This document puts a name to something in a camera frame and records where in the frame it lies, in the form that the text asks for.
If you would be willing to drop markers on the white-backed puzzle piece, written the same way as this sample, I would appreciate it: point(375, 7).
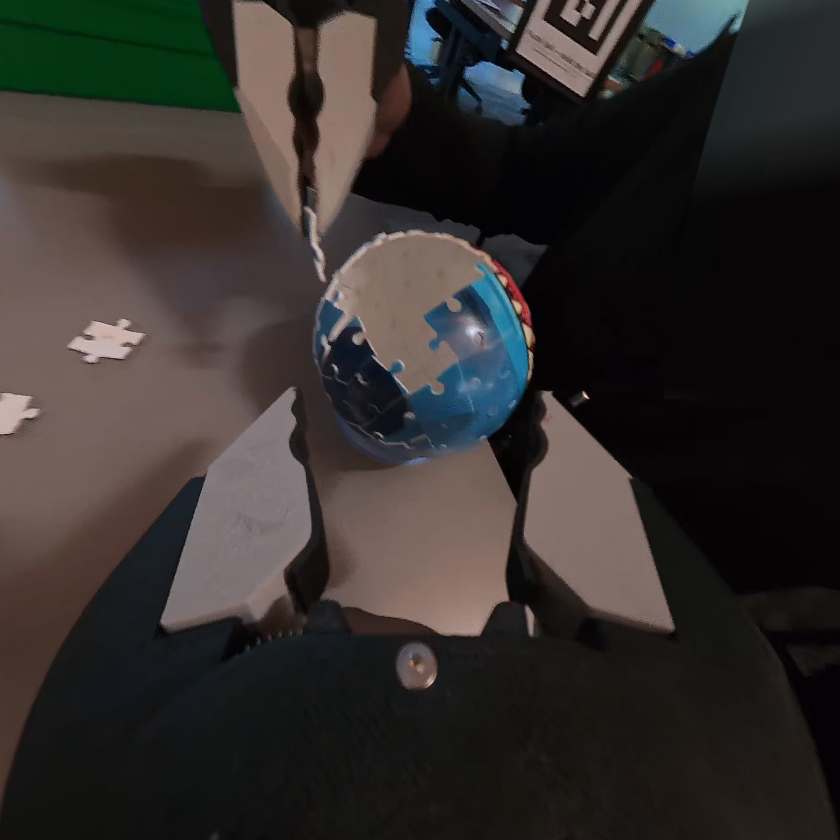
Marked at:
point(315, 243)
point(105, 340)
point(16, 413)

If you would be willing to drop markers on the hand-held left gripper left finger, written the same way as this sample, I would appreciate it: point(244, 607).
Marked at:
point(236, 525)

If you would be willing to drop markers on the person's right hand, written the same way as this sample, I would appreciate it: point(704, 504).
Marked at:
point(394, 105)

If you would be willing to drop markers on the printed tag board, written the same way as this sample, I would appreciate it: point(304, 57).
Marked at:
point(564, 59)

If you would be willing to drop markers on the green storage box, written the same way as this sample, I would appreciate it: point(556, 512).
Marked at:
point(98, 52)

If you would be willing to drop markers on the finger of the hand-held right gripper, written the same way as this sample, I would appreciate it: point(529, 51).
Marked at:
point(262, 65)
point(348, 98)

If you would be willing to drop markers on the blue puzzle ball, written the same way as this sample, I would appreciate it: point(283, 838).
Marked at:
point(394, 289)

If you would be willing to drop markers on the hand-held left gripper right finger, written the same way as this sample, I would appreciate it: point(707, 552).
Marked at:
point(590, 525)

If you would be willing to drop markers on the person's right forearm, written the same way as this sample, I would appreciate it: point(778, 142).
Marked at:
point(525, 170)

